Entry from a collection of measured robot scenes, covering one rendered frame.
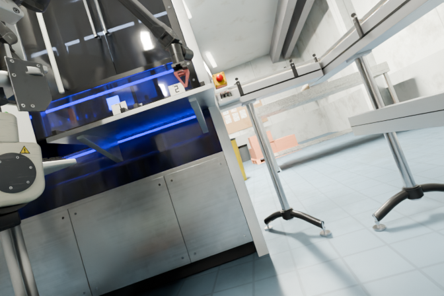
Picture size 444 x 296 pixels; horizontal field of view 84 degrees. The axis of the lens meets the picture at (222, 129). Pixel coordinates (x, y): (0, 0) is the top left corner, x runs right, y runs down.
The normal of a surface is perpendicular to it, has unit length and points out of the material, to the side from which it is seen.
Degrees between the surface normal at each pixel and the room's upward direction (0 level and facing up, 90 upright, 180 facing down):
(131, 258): 90
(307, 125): 90
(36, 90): 90
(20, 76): 90
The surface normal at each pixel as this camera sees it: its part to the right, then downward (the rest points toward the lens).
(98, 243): 0.00, -0.08
